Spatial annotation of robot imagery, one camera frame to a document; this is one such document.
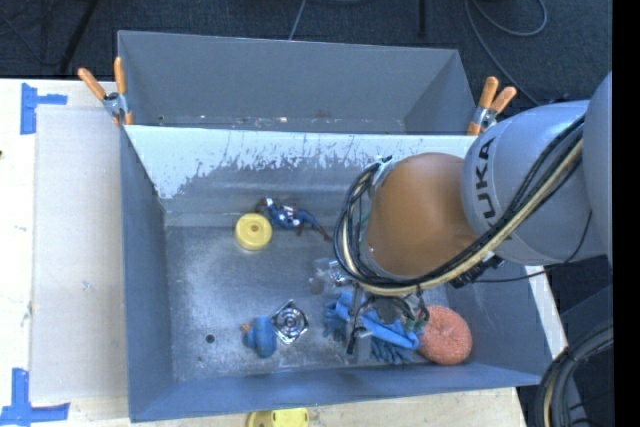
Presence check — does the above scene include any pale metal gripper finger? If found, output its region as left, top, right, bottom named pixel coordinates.
left=349, top=328, right=374, bottom=365
left=351, top=285, right=366, bottom=330

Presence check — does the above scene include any clear glass cup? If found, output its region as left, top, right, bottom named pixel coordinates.
left=308, top=257, right=346, bottom=296

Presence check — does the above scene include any orange round scrubber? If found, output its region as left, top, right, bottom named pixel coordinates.
left=417, top=305, right=474, bottom=366

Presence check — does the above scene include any blue toy duck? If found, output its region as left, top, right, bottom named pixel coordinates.
left=240, top=316, right=278, bottom=359

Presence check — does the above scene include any blue and red toy figure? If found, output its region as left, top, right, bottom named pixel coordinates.
left=255, top=197, right=333, bottom=242

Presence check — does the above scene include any yellow round disc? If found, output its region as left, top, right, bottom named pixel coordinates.
left=234, top=212, right=274, bottom=252

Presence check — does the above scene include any grey metal bin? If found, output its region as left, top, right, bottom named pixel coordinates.
left=115, top=29, right=557, bottom=424

